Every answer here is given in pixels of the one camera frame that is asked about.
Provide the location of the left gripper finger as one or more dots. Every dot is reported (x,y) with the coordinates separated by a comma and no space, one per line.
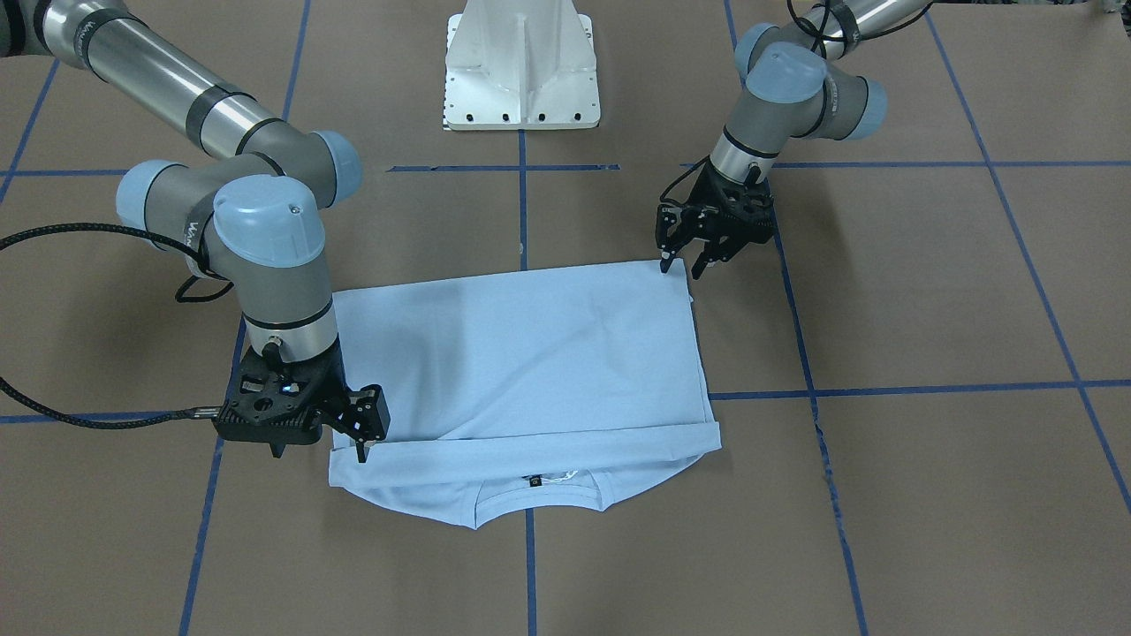
(718,249)

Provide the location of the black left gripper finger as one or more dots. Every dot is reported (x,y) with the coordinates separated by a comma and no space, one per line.
(676,226)

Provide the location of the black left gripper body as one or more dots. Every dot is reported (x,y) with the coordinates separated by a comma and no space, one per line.
(677,223)

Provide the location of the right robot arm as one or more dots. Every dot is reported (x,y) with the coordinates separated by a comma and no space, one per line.
(252,220)

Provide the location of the light blue t-shirt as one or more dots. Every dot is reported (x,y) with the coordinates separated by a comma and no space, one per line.
(554,387)

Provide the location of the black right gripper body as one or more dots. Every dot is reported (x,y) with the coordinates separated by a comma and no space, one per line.
(366,415)

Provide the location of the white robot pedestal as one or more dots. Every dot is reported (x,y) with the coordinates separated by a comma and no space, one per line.
(520,65)

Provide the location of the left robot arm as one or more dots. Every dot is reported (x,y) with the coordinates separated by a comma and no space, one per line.
(792,90)

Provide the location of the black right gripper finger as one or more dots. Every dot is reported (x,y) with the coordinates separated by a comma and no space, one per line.
(365,419)

